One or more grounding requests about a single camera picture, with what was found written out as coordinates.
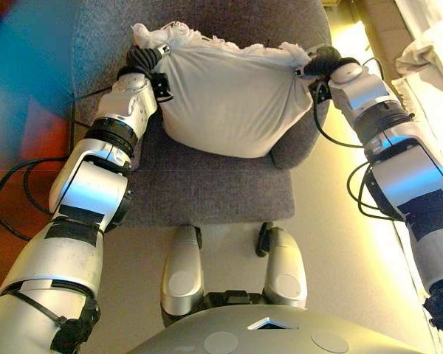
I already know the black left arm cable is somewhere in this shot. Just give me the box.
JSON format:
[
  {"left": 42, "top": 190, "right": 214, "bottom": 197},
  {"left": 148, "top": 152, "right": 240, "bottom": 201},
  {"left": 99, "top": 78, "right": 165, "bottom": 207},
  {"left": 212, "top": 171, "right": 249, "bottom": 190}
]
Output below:
[{"left": 0, "top": 156, "right": 75, "bottom": 243}]

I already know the bed with white duvet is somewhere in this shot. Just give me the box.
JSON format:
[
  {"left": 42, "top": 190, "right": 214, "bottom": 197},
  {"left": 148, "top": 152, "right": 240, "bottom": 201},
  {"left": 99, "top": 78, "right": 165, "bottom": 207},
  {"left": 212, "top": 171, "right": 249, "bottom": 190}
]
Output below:
[{"left": 394, "top": 0, "right": 443, "bottom": 125}]

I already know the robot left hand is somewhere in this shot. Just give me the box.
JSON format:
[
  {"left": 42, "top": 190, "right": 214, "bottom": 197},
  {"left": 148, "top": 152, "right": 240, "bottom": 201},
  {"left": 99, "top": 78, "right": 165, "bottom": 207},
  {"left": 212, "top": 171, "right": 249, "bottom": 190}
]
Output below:
[{"left": 126, "top": 42, "right": 171, "bottom": 77}]

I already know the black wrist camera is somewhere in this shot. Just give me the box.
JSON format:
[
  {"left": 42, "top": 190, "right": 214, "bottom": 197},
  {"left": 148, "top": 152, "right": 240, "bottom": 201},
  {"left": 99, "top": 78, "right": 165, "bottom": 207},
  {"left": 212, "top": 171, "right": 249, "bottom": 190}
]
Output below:
[
  {"left": 308, "top": 80, "right": 332, "bottom": 105},
  {"left": 151, "top": 72, "right": 175, "bottom": 103}
]

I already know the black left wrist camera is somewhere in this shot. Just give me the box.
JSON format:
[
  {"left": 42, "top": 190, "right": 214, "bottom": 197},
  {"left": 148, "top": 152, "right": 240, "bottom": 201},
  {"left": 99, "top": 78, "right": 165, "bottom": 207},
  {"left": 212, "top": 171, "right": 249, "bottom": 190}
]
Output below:
[{"left": 151, "top": 72, "right": 175, "bottom": 103}]

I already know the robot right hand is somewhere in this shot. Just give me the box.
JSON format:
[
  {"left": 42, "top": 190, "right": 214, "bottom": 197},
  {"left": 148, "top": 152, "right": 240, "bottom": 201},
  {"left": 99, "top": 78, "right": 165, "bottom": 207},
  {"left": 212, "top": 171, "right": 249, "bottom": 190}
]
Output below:
[{"left": 295, "top": 44, "right": 343, "bottom": 78}]

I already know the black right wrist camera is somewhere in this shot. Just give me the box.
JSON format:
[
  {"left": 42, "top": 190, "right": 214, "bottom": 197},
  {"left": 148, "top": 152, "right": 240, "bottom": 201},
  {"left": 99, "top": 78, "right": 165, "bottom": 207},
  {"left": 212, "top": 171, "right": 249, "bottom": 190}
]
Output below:
[{"left": 308, "top": 80, "right": 332, "bottom": 105}]

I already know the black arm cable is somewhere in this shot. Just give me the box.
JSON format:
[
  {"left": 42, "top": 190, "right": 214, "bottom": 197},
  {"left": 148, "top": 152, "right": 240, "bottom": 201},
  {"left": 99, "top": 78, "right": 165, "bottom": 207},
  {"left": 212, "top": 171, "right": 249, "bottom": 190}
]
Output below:
[
  {"left": 312, "top": 55, "right": 394, "bottom": 223},
  {"left": 0, "top": 156, "right": 75, "bottom": 243}
]

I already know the grey fabric armchair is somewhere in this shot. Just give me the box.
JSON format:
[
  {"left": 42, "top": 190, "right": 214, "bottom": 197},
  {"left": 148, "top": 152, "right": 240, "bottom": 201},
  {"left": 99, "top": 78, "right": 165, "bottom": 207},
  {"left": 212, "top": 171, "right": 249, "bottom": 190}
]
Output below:
[{"left": 72, "top": 0, "right": 332, "bottom": 230}]

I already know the glossy brown wooden cabinet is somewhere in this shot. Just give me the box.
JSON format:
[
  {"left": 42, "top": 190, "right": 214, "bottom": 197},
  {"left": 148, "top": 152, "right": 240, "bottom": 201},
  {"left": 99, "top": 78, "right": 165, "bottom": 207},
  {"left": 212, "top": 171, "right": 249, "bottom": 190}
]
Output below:
[{"left": 0, "top": 0, "right": 77, "bottom": 240}]

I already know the white fringed cushion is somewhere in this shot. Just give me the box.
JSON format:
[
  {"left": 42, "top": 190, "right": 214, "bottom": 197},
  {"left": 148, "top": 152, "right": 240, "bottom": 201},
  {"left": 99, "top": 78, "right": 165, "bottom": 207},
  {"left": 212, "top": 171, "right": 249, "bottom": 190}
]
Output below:
[{"left": 131, "top": 21, "right": 315, "bottom": 160}]

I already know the grey robot torso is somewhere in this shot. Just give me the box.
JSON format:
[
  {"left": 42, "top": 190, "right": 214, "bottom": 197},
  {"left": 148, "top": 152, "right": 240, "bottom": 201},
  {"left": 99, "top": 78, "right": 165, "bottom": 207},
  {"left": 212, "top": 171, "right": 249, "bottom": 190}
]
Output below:
[{"left": 127, "top": 291, "right": 430, "bottom": 354}]

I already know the silver robot left leg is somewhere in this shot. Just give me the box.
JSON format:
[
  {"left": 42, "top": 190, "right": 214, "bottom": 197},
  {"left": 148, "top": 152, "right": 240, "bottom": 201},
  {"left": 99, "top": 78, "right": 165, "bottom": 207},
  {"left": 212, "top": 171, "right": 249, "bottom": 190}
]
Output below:
[{"left": 159, "top": 223, "right": 205, "bottom": 319}]

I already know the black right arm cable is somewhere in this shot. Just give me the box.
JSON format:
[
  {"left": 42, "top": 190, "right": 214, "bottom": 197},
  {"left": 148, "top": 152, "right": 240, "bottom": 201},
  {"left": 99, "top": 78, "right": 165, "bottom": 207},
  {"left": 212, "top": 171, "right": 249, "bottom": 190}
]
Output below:
[{"left": 312, "top": 55, "right": 394, "bottom": 223}]

